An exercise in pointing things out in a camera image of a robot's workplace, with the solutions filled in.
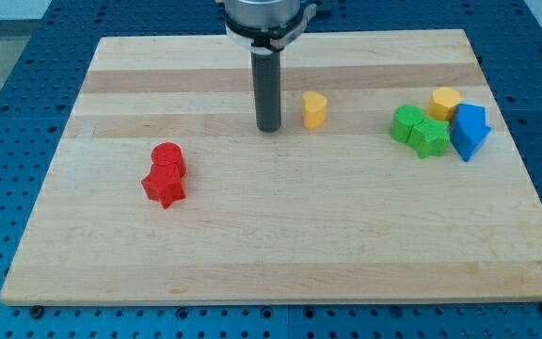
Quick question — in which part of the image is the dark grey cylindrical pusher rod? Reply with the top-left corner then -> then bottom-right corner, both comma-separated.
251,53 -> 281,133

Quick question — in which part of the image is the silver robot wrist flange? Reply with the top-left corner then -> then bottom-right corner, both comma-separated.
222,0 -> 317,51

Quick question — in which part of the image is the yellow heart block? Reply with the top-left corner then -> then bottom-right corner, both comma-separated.
302,91 -> 328,129

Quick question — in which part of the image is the red cylinder block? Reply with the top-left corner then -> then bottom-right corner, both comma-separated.
151,142 -> 186,177

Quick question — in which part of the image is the green cylinder block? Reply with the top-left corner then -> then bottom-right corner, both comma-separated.
390,105 -> 424,143

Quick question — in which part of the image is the red star block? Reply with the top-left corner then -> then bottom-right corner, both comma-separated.
141,164 -> 186,209

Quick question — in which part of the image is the wooden board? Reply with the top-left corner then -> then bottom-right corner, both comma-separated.
0,29 -> 542,306

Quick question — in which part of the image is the green star block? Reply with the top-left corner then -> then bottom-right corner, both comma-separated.
407,117 -> 450,159

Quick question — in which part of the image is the yellow hexagon block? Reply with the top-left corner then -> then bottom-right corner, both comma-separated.
426,88 -> 461,121

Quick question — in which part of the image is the blue arrow block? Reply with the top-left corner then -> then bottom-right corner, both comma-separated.
450,104 -> 491,162

